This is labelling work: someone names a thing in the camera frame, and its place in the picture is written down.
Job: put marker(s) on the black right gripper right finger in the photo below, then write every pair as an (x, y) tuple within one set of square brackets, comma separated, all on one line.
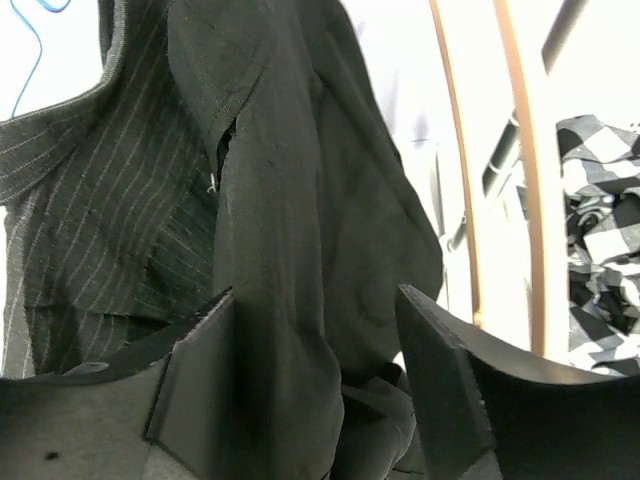
[(488, 410)]

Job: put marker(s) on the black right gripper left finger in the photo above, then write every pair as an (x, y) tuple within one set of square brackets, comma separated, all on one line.
[(165, 399)]

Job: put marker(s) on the dark pinstriped shirt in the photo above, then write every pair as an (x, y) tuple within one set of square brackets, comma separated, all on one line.
[(110, 210)]

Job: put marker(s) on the wooden hanger of checkered shirt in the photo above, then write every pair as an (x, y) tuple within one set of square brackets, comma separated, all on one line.
[(527, 76)]

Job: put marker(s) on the black white checkered shirt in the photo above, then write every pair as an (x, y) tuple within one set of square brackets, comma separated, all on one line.
[(600, 174)]

